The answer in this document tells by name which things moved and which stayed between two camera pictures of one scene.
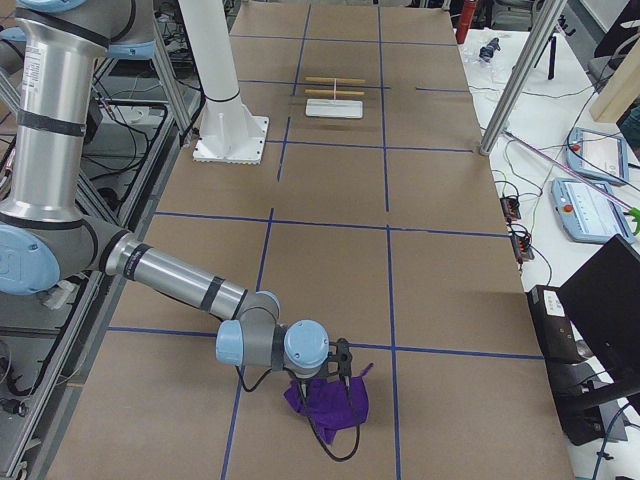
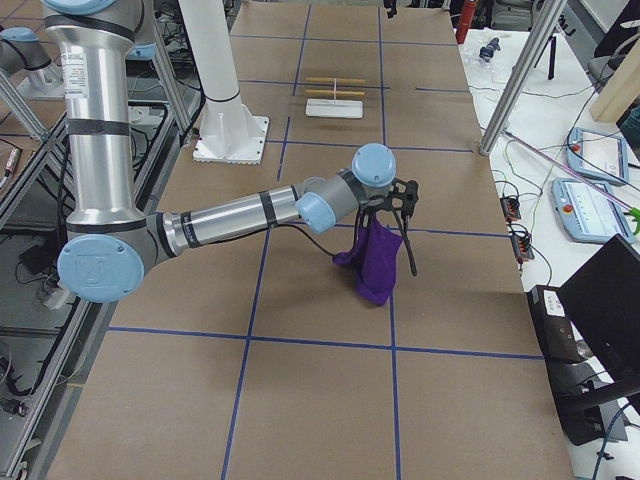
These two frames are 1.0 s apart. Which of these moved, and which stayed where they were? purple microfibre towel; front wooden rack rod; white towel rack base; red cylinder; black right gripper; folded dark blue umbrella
Moved: black right gripper; purple microfibre towel
Stayed: white towel rack base; front wooden rack rod; red cylinder; folded dark blue umbrella
